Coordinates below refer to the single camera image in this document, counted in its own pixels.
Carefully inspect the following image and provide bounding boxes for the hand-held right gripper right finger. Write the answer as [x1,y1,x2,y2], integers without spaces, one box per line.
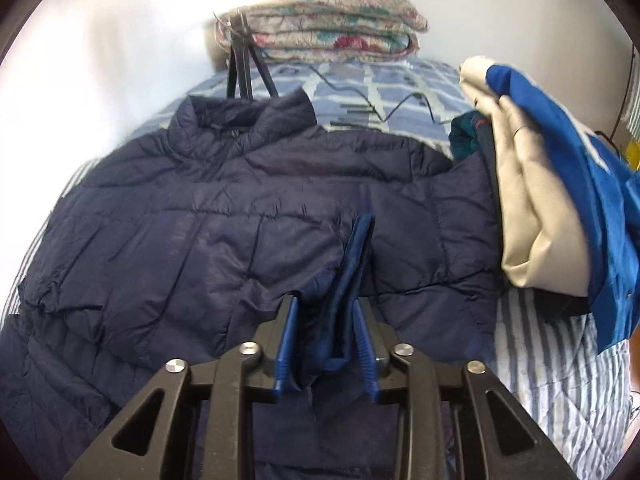
[352,297,578,480]

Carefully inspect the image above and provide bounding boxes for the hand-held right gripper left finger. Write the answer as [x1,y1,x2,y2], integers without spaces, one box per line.
[62,296,301,480]

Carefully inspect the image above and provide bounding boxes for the navy puffer jacket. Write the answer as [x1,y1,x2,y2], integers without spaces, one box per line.
[0,87,503,480]

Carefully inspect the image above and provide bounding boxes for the grey striped blanket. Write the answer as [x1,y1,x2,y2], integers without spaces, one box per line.
[12,157,638,480]

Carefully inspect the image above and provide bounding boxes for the dark teal garment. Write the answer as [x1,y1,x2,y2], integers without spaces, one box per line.
[447,112,501,163]

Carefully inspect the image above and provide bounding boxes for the blue checked bedsheet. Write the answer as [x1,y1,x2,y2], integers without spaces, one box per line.
[135,57,476,161]

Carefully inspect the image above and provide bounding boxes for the blue and beige jacket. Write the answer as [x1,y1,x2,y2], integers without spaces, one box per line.
[459,55,640,356]

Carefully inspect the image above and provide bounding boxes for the black tripod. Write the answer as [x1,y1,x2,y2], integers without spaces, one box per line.
[215,10,280,101]

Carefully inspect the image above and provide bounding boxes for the folded floral quilt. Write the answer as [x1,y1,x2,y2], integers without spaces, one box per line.
[214,0,430,63]

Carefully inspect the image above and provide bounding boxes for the black cable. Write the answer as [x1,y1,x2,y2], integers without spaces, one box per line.
[260,52,453,128]

